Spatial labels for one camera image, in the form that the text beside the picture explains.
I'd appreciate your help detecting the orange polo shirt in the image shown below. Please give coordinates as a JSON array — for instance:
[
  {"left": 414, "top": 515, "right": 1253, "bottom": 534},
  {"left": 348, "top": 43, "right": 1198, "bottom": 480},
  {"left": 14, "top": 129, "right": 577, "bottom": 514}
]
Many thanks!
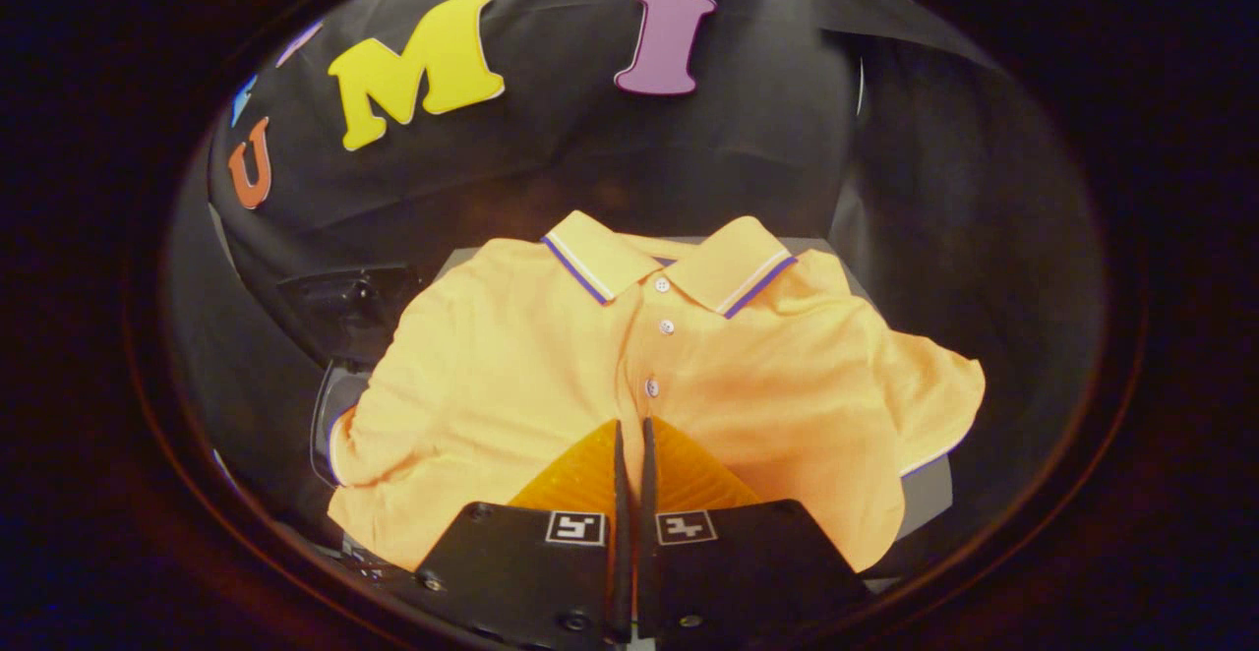
[{"left": 327, "top": 210, "right": 987, "bottom": 573}]

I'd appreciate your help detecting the transparent washing machine lid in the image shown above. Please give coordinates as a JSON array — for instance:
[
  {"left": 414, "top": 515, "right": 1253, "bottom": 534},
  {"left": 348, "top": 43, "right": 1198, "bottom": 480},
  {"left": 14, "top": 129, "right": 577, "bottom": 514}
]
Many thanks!
[{"left": 278, "top": 264, "right": 436, "bottom": 369}]

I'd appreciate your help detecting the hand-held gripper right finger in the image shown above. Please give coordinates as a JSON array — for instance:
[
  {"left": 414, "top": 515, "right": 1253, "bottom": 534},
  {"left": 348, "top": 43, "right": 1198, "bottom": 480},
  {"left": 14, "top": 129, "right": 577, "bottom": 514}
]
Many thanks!
[{"left": 637, "top": 417, "right": 872, "bottom": 645}]

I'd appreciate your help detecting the black backdrop cloth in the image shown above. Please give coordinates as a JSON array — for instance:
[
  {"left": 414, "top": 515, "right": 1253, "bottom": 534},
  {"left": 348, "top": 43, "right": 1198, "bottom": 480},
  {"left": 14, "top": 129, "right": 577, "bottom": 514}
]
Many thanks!
[{"left": 162, "top": 0, "right": 1108, "bottom": 554}]

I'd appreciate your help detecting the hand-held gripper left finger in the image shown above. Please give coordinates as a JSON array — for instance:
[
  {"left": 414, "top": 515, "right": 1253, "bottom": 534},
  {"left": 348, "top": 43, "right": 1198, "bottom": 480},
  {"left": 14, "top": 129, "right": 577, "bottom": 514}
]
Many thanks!
[{"left": 413, "top": 420, "right": 631, "bottom": 650}]

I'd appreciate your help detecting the beige metal cabinet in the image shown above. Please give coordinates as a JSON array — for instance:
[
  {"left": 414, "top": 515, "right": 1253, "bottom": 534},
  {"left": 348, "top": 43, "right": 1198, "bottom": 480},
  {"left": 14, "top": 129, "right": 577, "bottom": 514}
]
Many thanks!
[{"left": 433, "top": 236, "right": 955, "bottom": 542}]

